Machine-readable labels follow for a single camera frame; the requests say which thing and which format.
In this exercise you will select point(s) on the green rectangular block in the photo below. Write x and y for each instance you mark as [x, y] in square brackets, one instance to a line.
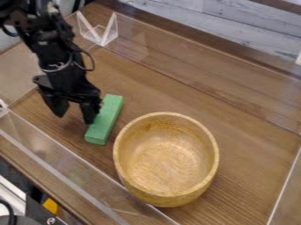
[100, 128]

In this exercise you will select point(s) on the clear acrylic corner bracket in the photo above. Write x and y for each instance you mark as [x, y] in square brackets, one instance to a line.
[100, 35]

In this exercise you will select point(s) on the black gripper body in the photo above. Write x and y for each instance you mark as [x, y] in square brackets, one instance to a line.
[66, 86]

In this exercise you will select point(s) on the brown wooden bowl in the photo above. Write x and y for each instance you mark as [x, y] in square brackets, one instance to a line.
[166, 158]

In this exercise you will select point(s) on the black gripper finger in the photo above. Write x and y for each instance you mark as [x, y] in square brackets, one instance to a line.
[90, 110]
[56, 103]

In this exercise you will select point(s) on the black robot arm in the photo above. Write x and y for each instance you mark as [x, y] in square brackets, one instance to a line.
[36, 22]

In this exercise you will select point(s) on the clear acrylic tray wall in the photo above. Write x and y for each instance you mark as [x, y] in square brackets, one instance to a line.
[82, 188]

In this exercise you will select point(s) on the yellow and black device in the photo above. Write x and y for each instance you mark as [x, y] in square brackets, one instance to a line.
[44, 215]

